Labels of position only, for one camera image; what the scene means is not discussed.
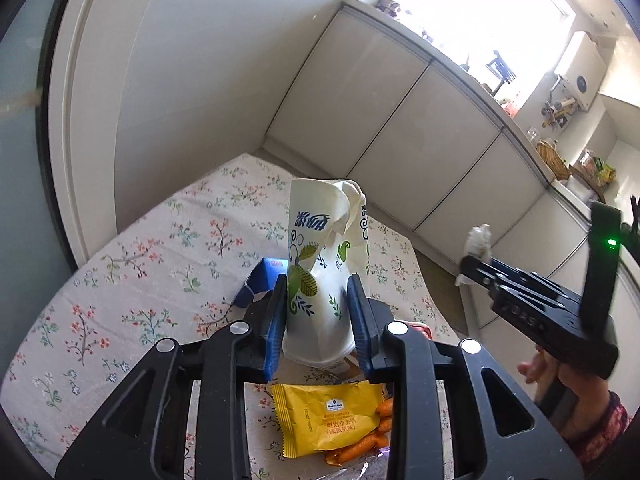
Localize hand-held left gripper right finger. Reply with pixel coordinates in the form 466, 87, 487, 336
346, 274, 586, 480

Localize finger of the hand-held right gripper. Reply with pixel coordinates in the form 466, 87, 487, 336
488, 284, 582, 322
459, 255, 567, 302

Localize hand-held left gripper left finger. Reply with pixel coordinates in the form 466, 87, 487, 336
55, 274, 290, 480

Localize white tissue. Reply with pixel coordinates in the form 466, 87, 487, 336
455, 224, 494, 289

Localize crushed white paper cup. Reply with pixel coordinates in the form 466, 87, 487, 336
281, 177, 371, 367

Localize person's right forearm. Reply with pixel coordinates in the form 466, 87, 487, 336
559, 391, 637, 467

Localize person's right hand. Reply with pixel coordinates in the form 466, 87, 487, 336
517, 349, 617, 433

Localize blue cardboard box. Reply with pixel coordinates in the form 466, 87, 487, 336
235, 258, 281, 310

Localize yellow snack packet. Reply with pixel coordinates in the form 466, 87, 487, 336
270, 381, 389, 460

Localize woven basket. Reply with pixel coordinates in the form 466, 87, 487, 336
536, 139, 572, 182

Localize clear bag of orange sticks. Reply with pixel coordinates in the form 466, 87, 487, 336
324, 397, 397, 480

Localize green snack packets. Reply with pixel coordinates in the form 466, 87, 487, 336
579, 149, 617, 187

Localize metal pipe valves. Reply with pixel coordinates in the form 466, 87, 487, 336
542, 94, 577, 129

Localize white kitchen cabinet run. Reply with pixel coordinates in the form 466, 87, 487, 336
262, 1, 640, 361

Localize dark blue stand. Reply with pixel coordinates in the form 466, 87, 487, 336
484, 49, 519, 84

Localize white wall water heater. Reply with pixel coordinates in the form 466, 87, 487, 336
554, 31, 620, 112

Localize white door frame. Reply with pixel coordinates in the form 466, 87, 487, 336
47, 0, 151, 272

